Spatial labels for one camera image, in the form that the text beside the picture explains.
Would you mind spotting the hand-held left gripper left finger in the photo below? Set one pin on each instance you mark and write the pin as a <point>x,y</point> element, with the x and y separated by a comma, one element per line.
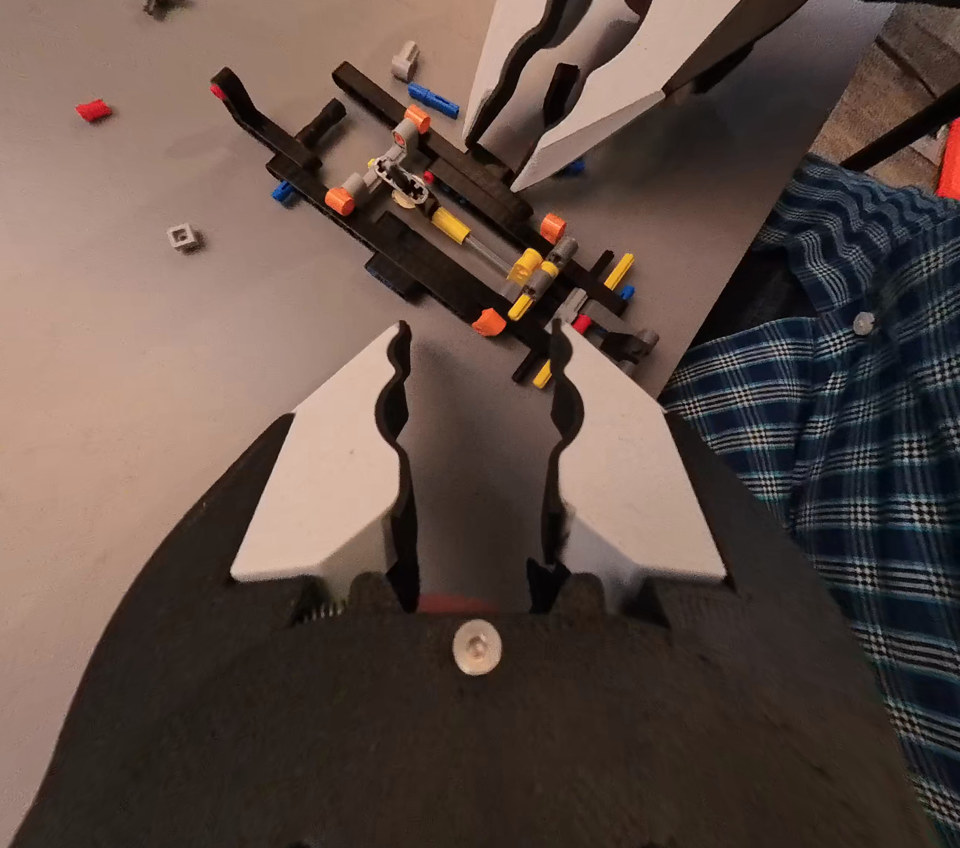
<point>322,481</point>

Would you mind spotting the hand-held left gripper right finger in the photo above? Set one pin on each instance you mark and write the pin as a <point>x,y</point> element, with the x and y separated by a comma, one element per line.
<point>637,488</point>

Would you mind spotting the black lego chassis assembly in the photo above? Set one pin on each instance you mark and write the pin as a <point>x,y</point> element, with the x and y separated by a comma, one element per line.
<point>480,177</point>

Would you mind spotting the light grey lego connector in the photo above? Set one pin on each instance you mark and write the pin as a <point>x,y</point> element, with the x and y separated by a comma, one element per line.
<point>405,61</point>

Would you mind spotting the blue lego pin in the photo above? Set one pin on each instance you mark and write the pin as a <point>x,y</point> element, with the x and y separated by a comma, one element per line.
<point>433,100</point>

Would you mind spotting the small grey square lego piece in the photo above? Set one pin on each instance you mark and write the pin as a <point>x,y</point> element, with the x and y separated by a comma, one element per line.
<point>184,238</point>

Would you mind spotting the small red lego bush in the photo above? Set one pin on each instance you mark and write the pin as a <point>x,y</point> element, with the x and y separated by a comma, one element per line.
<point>94,110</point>

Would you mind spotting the black metal table leg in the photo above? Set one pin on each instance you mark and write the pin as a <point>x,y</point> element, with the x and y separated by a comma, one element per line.
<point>900,132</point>

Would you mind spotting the blue plaid shirt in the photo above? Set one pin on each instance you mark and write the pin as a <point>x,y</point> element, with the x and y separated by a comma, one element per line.
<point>862,488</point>

